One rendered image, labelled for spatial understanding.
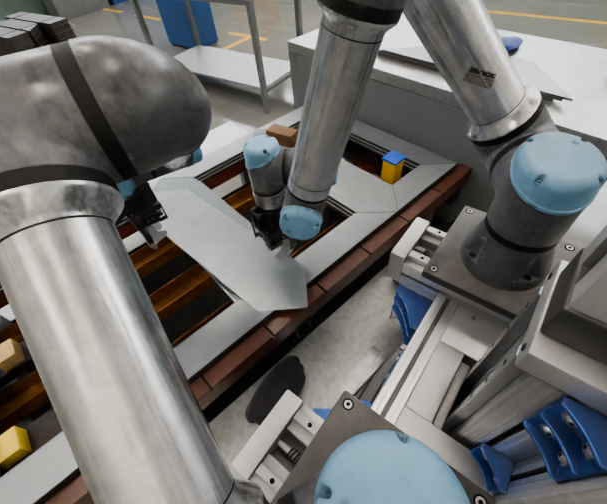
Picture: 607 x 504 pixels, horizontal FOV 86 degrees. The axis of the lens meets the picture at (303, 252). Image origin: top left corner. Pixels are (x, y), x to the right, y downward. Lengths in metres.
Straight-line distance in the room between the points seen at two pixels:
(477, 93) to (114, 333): 0.57
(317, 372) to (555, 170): 0.68
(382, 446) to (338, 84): 0.38
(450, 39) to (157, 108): 0.41
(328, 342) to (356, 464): 0.69
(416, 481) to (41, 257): 0.31
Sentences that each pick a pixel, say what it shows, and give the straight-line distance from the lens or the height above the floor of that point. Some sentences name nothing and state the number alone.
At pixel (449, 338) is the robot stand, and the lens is 0.71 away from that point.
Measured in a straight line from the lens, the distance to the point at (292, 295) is 0.85.
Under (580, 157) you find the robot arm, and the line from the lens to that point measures 0.61.
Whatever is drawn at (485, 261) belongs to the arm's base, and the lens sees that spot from 0.67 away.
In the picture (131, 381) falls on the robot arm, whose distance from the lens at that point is 0.27.
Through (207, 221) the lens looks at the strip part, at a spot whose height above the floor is 0.84.
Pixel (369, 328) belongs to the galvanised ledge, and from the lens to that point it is 0.99.
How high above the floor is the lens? 1.56
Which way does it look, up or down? 50 degrees down
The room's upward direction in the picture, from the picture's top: 7 degrees counter-clockwise
